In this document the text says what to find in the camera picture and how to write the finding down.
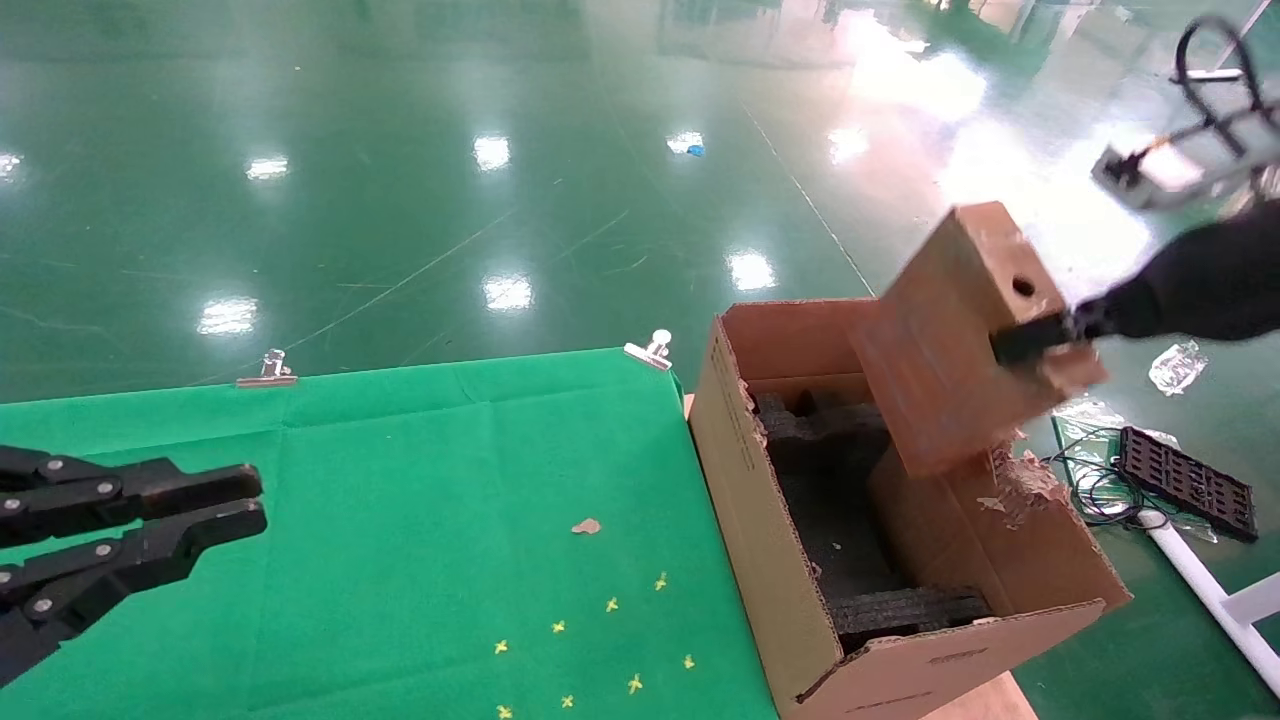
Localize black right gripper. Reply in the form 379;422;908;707
989;198;1280;367

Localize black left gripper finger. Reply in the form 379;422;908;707
0;498;270;689
0;444;265;550

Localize small brown cardboard box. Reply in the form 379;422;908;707
847;201;1110;479

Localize large open cardboard carton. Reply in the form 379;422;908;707
687;297;1134;720

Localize flat clear plastic sheet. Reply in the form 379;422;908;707
1049;395;1223;547

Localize crumpled clear plastic bag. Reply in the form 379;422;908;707
1147;339;1212;397

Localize silver binder clip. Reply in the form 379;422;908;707
236;348;301;389
623;328;674;373

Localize black plastic grid tray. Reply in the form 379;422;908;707
1116;425;1260;545

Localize green table cloth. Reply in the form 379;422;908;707
0;346;781;720

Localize black foam insert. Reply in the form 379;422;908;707
751;387;994;642

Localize coiled thin wires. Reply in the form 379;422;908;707
1044;440;1153;530

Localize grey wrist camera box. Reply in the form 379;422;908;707
1089;140;1213;213

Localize grey metal camera bracket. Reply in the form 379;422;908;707
1128;98;1280;201

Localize white metal frame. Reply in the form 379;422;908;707
1139;509;1280;697

